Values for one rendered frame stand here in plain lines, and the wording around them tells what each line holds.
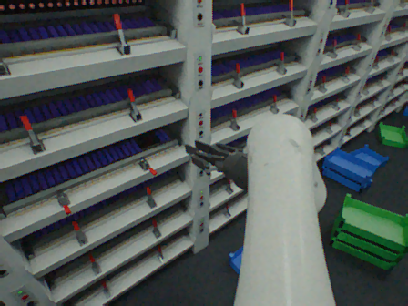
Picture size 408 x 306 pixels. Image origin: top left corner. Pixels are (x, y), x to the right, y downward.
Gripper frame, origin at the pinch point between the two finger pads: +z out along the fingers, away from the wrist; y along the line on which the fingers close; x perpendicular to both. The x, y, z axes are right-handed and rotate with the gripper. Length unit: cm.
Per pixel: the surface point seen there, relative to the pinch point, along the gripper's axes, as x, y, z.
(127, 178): 8.1, 18.6, 16.5
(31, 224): 9, 47, 16
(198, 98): -11.9, -10.7, 10.6
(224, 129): 6.7, -27.2, 19.2
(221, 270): 79, -12, 16
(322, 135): 45, -123, 27
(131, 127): -9.4, 14.3, 11.4
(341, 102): 25, -140, 24
